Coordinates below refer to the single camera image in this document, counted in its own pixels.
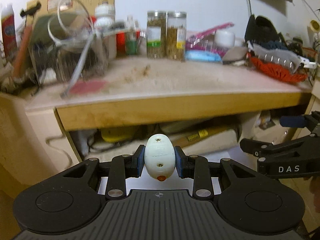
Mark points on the orange knitted item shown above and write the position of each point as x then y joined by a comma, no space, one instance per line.
277,72

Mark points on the red white spray can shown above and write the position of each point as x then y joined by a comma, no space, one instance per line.
8,32

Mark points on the white cap small jar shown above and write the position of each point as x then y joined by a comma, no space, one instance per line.
224,38

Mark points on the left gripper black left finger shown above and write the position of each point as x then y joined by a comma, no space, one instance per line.
91,172

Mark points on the herb jar yellow label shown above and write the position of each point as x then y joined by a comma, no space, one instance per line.
176,35

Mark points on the yellow tool under desk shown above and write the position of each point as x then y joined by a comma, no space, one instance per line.
118,134

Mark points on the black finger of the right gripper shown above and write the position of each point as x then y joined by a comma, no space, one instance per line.
299,147
311,122

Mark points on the blue tissue packet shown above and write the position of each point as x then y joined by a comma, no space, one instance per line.
202,56

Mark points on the wooden handle hammer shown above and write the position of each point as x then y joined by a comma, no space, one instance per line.
203,134

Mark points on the herb jar green label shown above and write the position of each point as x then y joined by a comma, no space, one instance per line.
156,34

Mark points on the pink striped plastic packet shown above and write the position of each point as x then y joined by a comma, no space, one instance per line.
204,41

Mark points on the white oval plastic device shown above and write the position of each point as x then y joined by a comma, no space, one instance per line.
159,157

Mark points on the black cloth item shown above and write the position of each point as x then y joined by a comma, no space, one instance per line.
261,31

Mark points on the white sports water bottle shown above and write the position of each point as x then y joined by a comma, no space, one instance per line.
105,18

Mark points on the white open drawer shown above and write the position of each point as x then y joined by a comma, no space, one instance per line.
145,182

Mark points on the green white spray bottle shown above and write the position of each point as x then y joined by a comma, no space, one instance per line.
131,37

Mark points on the clear plastic organiser box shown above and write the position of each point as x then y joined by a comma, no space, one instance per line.
56,65

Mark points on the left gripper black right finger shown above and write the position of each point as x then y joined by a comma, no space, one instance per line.
201,171

